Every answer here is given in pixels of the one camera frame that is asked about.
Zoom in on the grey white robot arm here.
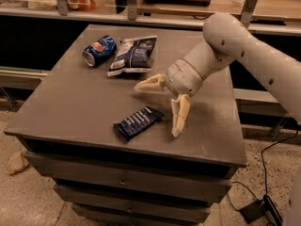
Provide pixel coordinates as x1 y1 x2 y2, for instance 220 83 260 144
135 13 301 137

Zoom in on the blue pepsi can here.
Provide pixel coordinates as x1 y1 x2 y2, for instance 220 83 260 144
82 35 117 67

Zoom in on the blue rxbar blueberry bar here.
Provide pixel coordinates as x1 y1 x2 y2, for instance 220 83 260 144
113 106 165 141

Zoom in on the blue white chip bag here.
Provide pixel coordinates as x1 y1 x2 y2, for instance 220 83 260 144
107 36 157 76

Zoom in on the crumpled paper on floor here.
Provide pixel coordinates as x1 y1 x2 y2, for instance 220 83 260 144
7 151 29 175

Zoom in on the grey metal shelf bracket middle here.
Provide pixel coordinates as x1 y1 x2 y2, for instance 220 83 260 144
127 0 137 21

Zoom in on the black floor power box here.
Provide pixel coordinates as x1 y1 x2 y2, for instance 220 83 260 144
239 195 283 226

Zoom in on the black power cable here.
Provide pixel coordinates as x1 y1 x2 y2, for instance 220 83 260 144
226 129 300 212

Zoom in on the grey metal shelf bracket right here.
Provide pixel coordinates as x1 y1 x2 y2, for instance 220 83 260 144
240 0 258 27

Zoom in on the grey drawer cabinet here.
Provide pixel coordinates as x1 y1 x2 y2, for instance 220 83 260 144
7 24 246 226

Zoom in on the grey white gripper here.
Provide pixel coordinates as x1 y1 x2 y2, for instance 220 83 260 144
135 59 203 137

